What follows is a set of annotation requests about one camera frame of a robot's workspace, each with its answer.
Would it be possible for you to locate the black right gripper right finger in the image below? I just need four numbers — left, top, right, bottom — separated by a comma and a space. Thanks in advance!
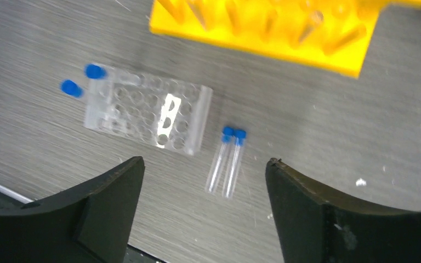
265, 158, 421, 262

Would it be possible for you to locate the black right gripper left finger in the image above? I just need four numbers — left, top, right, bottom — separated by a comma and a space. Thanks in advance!
0, 156, 145, 262

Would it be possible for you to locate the blue capped tube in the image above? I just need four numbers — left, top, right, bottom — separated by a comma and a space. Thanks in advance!
84, 64, 108, 79
222, 129, 247, 199
60, 79, 84, 99
205, 126, 234, 193

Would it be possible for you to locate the clear test tube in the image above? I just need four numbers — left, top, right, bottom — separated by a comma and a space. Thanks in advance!
294, 10, 324, 45

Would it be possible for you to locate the clear acrylic tube rack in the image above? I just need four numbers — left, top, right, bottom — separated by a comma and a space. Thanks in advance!
84, 64, 213, 156

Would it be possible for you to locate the yellow test tube rack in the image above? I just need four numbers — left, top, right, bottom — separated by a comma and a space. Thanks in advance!
149, 0, 421, 79

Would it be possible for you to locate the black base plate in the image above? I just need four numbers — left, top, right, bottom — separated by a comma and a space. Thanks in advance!
123, 245, 165, 263

